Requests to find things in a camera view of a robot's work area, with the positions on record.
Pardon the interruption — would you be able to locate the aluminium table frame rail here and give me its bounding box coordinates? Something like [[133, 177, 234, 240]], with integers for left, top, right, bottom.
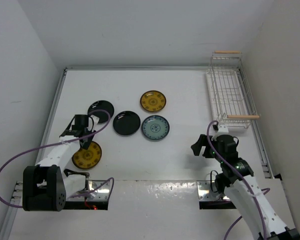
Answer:
[[0, 66, 275, 240]]

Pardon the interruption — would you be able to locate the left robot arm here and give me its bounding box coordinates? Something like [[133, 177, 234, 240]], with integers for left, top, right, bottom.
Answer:
[[22, 114, 95, 212]]

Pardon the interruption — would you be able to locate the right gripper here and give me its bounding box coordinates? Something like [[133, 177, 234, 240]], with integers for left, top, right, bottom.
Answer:
[[191, 134, 224, 163]]

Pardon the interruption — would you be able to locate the yellow patterned plate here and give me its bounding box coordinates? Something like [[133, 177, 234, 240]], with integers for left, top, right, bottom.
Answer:
[[140, 90, 167, 113], [72, 141, 102, 170]]

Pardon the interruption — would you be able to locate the white wire dish rack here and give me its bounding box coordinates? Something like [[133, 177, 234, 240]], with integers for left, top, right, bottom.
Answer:
[[206, 50, 260, 130]]

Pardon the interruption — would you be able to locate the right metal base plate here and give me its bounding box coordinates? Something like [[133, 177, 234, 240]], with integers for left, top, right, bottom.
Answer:
[[197, 180, 230, 202]]

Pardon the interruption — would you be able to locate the black plate far left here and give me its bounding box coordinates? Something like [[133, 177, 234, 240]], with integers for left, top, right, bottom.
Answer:
[[87, 100, 114, 124]]

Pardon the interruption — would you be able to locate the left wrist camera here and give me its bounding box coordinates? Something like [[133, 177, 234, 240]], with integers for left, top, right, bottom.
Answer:
[[89, 115, 99, 125]]

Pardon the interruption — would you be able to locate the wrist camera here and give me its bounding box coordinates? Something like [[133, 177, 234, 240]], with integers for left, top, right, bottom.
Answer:
[[212, 124, 229, 139], [89, 115, 99, 125]]

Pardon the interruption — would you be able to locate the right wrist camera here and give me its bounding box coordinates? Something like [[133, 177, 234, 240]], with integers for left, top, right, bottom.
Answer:
[[212, 124, 229, 139]]

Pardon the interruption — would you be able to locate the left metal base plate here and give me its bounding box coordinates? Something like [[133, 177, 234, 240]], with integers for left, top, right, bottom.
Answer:
[[68, 177, 114, 201]]

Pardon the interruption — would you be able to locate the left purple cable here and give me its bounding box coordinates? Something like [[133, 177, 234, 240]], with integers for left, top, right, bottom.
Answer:
[[0, 109, 115, 209]]

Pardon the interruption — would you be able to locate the blue green patterned plate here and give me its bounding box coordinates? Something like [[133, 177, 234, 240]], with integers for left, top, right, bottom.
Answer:
[[141, 115, 170, 141]]

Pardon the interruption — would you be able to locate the metal base plate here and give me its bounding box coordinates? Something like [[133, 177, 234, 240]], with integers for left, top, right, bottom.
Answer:
[[197, 180, 230, 202], [68, 177, 114, 201]]

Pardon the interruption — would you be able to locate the black plate centre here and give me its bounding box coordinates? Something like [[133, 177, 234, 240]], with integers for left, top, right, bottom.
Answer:
[[113, 110, 141, 136]]

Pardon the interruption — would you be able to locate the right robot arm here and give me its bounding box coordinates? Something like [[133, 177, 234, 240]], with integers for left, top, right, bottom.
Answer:
[[191, 134, 300, 240]]

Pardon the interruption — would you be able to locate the black plate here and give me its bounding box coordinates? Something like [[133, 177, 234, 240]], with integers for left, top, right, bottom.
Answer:
[[87, 100, 114, 124], [113, 110, 141, 136]]

